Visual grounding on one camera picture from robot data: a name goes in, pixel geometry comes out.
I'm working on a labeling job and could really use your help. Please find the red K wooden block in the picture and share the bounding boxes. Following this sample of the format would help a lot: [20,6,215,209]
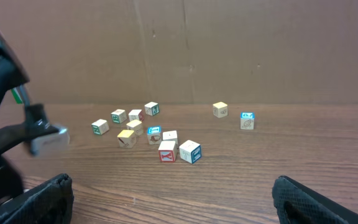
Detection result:
[158,140,177,162]

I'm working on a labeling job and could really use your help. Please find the plain white wooden block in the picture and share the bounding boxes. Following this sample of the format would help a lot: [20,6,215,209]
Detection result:
[163,130,178,147]

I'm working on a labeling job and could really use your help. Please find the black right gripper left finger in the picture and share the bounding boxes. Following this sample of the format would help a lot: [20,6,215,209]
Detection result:
[0,174,74,224]

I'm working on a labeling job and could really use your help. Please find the green framed wooden block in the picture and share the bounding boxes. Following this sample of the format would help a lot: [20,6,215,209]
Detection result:
[91,119,109,135]

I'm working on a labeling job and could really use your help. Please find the far blue wooden block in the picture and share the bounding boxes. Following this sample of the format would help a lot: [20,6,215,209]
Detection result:
[240,112,255,130]

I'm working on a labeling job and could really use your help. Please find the teal J wooden block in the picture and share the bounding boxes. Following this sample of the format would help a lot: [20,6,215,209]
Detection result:
[144,101,160,116]

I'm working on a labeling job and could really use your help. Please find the yellow wooden block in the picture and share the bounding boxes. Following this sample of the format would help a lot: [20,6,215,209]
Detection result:
[213,101,228,118]
[117,129,137,148]

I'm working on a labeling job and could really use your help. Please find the blue T wooden block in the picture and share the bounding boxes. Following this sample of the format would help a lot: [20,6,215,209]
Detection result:
[179,140,202,164]

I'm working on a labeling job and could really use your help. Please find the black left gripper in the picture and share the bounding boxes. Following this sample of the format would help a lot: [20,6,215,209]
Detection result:
[0,104,58,199]

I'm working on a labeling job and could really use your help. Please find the pale yellow top block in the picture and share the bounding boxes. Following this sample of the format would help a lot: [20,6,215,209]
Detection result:
[126,119,144,136]

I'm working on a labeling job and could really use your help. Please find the dark red wooden block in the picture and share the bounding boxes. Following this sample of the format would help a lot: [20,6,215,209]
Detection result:
[128,109,144,121]

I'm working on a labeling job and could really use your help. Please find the yellow top wooden block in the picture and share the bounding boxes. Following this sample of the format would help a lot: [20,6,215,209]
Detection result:
[117,129,137,148]

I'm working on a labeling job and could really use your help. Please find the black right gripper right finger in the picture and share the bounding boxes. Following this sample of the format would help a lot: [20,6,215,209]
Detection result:
[272,175,358,224]

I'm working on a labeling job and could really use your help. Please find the green B wooden block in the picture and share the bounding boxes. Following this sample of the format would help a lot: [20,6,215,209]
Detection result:
[111,109,127,124]

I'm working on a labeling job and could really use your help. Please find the blue top wooden block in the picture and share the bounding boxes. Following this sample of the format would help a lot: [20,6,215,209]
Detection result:
[147,126,162,144]

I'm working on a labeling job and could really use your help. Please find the far yellow wooden block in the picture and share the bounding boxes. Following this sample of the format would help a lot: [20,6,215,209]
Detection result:
[213,101,228,118]

